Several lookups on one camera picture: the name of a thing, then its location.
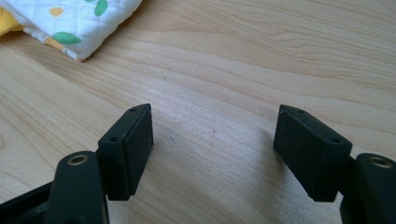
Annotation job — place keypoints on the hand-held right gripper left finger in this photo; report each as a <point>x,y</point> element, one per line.
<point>124,155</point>

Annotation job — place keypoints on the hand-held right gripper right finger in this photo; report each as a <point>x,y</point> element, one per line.
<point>311,155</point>

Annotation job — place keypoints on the white quilted cloth green yellow print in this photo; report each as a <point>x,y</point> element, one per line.
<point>71,18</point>

